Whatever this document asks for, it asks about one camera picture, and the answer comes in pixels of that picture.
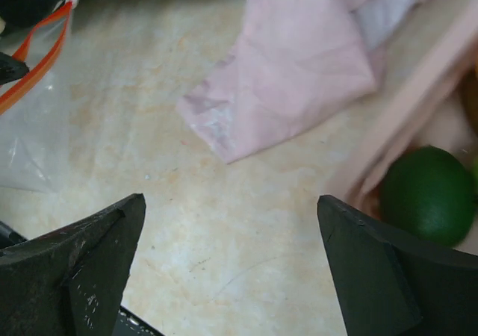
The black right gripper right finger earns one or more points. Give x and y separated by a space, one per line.
388 282

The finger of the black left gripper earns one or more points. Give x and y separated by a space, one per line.
11 69

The pink cloth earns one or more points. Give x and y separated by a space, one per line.
294 64

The clear zip bag orange zipper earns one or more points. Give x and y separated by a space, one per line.
35 107

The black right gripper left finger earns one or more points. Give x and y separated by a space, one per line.
70 281

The pink plastic bin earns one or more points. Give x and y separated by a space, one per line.
431 83

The green apple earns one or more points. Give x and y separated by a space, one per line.
429 193

